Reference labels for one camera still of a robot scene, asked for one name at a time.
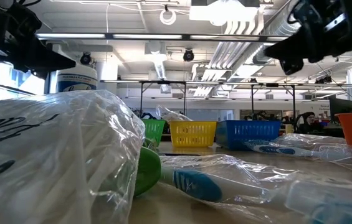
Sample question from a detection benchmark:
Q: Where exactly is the black monitor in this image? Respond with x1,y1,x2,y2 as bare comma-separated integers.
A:
328,98,352,124

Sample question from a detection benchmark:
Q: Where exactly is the window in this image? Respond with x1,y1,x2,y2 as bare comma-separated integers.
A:
0,57,58,105

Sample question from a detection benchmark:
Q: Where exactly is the bagged blue white toothbrush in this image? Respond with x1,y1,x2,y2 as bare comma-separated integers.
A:
158,154,352,224
243,133,352,160

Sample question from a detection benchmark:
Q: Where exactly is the green travel shampoo bottle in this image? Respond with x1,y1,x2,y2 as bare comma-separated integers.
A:
134,138,162,197

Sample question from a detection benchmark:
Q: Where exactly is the white coiled cable loop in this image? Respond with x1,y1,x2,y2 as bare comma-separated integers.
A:
159,8,177,26

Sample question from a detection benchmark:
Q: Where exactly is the green plastic basket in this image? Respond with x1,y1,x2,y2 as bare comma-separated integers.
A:
141,119,166,147

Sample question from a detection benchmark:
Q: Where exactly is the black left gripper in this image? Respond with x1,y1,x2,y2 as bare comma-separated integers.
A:
0,0,76,79

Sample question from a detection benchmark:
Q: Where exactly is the white ceiling conduit bundle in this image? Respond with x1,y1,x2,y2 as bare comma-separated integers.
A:
191,18,265,98

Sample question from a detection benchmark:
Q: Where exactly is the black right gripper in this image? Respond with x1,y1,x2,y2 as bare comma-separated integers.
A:
264,0,352,76

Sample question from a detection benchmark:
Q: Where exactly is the blue plastic basket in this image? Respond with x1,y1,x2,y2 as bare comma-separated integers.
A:
215,119,282,151

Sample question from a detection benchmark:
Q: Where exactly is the Lysol wipes canister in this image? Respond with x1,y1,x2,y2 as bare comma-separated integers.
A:
56,63,98,93

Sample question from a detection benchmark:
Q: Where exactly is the clear bag of cotton swabs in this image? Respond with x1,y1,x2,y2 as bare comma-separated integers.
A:
0,89,146,224

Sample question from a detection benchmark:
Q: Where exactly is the yellow plastic basket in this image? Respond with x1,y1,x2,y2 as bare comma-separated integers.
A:
168,120,218,148

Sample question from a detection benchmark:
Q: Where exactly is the silver air duct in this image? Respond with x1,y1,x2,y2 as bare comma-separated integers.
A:
252,0,301,65

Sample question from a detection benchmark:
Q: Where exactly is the black background station frame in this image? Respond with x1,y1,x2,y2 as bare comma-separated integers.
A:
100,80,298,121

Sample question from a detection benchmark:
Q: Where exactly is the person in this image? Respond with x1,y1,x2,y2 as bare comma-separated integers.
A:
297,111,323,135

